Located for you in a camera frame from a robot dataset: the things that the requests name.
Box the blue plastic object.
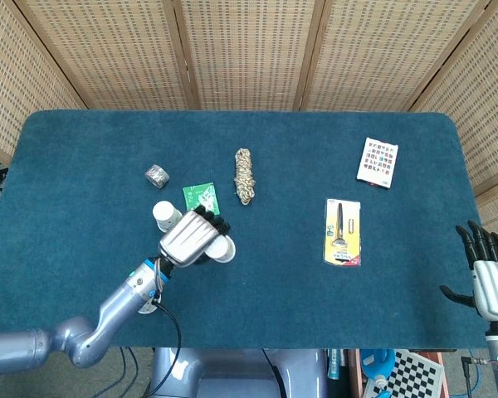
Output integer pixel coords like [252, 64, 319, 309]
[361, 348, 395, 381]

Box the silver-blue robot torso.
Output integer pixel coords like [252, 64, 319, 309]
[149, 347, 329, 398]

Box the black white checkerboard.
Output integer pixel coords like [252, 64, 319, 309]
[363, 348, 445, 398]

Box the yellow razor blister pack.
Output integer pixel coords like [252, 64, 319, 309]
[323, 197, 363, 269]

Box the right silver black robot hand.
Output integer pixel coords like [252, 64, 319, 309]
[439, 219, 498, 323]

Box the blue felt table mat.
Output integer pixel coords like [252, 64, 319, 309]
[0, 109, 487, 349]

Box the white card box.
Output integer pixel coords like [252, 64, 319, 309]
[355, 137, 400, 190]

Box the patterned grey tape roll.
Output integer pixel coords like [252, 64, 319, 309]
[144, 163, 170, 188]

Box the black plug cable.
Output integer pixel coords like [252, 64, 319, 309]
[460, 357, 495, 398]

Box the beige rope bundle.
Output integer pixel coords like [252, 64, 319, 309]
[233, 148, 256, 206]

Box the green tea packet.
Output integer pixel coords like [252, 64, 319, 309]
[182, 181, 221, 216]

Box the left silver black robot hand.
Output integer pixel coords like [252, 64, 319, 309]
[158, 205, 232, 269]

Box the woven bamboo folding screen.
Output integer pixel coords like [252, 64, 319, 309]
[0, 0, 498, 200]

